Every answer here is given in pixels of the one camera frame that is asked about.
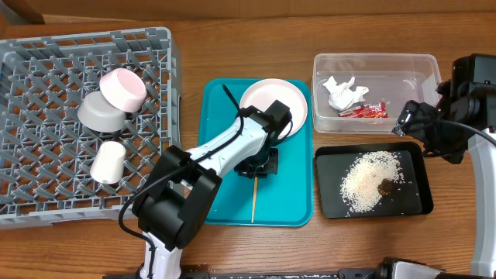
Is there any wooden chopstick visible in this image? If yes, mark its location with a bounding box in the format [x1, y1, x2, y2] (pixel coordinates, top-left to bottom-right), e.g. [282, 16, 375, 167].
[250, 176, 259, 223]

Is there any red snack wrapper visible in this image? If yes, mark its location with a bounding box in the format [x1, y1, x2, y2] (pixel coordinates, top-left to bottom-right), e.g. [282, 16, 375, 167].
[338, 102, 388, 119]

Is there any large white round plate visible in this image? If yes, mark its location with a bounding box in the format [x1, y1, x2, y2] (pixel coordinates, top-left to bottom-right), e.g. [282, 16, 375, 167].
[240, 78, 308, 139]

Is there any brown food scrap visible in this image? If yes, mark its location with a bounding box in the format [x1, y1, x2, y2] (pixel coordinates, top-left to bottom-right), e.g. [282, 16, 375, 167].
[377, 179, 394, 196]

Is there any pile of white rice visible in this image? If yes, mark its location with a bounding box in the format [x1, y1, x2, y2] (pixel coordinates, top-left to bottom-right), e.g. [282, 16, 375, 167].
[339, 151, 405, 215]

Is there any white paper cup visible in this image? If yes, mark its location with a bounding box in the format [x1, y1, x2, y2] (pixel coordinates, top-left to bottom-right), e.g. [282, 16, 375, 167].
[90, 141, 126, 184]

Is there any small pink bowl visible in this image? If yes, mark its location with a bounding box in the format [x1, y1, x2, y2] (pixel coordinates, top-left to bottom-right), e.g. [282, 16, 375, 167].
[99, 68, 146, 112]

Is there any grey round bowl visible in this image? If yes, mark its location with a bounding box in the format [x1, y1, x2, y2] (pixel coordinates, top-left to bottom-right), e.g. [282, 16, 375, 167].
[77, 91, 126, 133]

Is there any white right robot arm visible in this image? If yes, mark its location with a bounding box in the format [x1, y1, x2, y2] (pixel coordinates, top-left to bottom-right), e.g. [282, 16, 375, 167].
[392, 53, 495, 277]

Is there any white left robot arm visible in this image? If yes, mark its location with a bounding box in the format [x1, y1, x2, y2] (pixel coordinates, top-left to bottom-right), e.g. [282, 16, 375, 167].
[132, 101, 292, 278]

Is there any clear plastic waste bin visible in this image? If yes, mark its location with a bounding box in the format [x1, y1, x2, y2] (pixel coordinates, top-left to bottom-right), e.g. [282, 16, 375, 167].
[312, 53, 441, 134]

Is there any teal plastic serving tray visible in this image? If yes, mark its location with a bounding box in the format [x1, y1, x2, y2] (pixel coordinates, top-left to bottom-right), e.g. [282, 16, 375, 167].
[198, 77, 313, 227]

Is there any black plastic tray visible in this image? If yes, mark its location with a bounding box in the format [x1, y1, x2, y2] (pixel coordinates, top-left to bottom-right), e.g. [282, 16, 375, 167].
[315, 142, 433, 219]

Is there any crumpled white tissue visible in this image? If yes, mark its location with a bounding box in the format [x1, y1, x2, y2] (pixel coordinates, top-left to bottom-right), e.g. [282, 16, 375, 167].
[323, 76, 369, 112]

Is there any grey plastic dish rack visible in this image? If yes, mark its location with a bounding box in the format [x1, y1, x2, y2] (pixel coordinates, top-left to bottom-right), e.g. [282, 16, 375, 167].
[1, 27, 182, 229]

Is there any black rail at table edge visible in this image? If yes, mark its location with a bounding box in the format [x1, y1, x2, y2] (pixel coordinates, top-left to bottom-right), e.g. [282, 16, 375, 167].
[102, 257, 496, 279]

